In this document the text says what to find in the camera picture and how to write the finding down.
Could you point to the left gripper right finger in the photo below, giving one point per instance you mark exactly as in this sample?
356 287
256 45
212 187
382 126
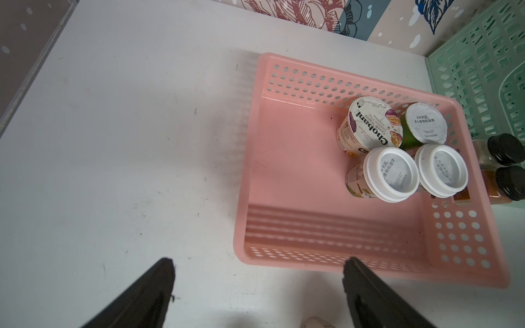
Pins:
372 303

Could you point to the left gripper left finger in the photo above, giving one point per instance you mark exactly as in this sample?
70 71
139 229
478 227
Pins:
145 303

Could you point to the white-lid yogurt cup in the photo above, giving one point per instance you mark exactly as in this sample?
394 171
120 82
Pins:
388 174
442 170

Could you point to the Chobani yogurt cup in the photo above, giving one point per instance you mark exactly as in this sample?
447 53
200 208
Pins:
369 124

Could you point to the green foil-lid yogurt cup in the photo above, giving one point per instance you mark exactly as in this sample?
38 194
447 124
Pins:
422 124

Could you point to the pink perforated plastic basket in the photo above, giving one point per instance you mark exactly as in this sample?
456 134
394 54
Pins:
294 209

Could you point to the rear spice jar black lid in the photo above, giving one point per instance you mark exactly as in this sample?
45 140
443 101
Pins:
499 151

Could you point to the green plastic file organizer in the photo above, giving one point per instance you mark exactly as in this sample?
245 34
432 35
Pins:
482 68

